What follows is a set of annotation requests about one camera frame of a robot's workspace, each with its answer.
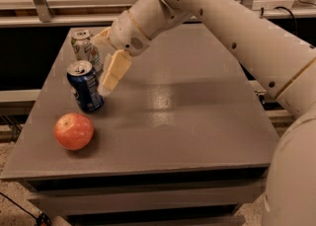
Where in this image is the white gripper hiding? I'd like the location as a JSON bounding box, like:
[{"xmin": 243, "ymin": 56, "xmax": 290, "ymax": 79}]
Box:
[{"xmin": 91, "ymin": 0, "xmax": 191, "ymax": 97}]

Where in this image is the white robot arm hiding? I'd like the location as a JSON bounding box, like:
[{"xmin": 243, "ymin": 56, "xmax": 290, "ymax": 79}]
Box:
[{"xmin": 93, "ymin": 0, "xmax": 316, "ymax": 226}]

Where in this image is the green white soda can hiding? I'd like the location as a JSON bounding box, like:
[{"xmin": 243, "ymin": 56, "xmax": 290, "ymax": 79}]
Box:
[{"xmin": 71, "ymin": 30, "xmax": 102, "ymax": 72}]

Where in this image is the blue pepsi can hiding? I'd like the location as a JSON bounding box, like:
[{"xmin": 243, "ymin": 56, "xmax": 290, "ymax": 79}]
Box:
[{"xmin": 66, "ymin": 60, "xmax": 104, "ymax": 113}]

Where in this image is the red apple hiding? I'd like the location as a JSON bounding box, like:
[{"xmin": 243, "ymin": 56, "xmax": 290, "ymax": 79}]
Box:
[{"xmin": 53, "ymin": 113, "xmax": 94, "ymax": 150}]

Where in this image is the grey drawer cabinet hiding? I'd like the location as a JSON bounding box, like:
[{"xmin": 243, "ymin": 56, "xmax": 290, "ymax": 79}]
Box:
[{"xmin": 2, "ymin": 24, "xmax": 277, "ymax": 226}]

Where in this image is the black cable on wall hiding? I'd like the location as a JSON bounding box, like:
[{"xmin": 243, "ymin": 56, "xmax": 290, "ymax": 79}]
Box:
[{"xmin": 260, "ymin": 6, "xmax": 299, "ymax": 37}]

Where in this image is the black cable on floor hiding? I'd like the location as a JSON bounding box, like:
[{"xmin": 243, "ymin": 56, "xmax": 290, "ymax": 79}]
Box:
[{"xmin": 0, "ymin": 191, "xmax": 52, "ymax": 226}]

